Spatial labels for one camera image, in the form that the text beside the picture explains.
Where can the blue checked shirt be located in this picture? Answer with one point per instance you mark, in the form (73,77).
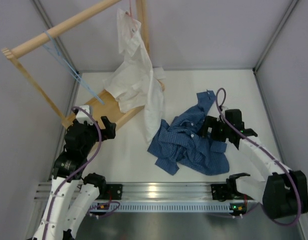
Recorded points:
(179,142)

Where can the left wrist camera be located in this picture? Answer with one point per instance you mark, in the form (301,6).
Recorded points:
(84,113)

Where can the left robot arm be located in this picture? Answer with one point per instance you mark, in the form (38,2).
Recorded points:
(71,196)

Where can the aluminium frame post right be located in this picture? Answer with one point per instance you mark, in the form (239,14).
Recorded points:
(278,29)

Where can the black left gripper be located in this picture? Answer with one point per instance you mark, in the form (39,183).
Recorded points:
(109,132)

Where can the aluminium frame post left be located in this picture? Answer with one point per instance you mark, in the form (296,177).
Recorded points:
(43,15)

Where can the aluminium frame post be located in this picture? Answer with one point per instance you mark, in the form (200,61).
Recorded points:
(43,15)
(278,29)

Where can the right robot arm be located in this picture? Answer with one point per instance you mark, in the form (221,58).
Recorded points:
(283,192)

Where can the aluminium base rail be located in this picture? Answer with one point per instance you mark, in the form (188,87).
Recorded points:
(168,191)

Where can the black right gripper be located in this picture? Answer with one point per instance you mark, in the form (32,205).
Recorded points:
(218,138)

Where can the pink wire hanger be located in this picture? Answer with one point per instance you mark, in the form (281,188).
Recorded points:
(131,11)

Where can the slotted cable duct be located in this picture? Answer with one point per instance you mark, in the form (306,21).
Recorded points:
(169,207)

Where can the blue wire hanger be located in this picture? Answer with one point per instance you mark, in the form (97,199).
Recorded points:
(59,57)

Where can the white shirt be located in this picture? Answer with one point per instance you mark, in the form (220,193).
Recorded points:
(133,84)

